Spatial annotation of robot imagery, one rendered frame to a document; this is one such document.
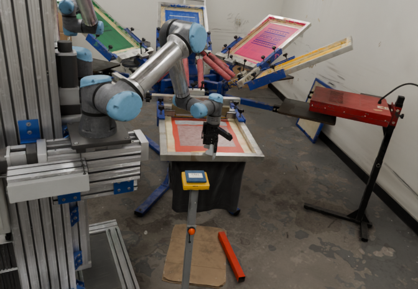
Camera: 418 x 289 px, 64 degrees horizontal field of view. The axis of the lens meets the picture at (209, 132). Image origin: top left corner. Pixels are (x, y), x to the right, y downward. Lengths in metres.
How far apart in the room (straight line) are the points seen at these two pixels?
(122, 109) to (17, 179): 0.44
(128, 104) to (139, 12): 5.18
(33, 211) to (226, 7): 5.34
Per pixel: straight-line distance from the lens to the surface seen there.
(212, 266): 2.58
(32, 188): 1.34
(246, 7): 6.56
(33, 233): 1.86
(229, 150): 2.02
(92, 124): 1.38
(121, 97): 1.22
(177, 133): 2.15
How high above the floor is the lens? 1.87
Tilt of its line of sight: 24 degrees down
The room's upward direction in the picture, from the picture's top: 6 degrees clockwise
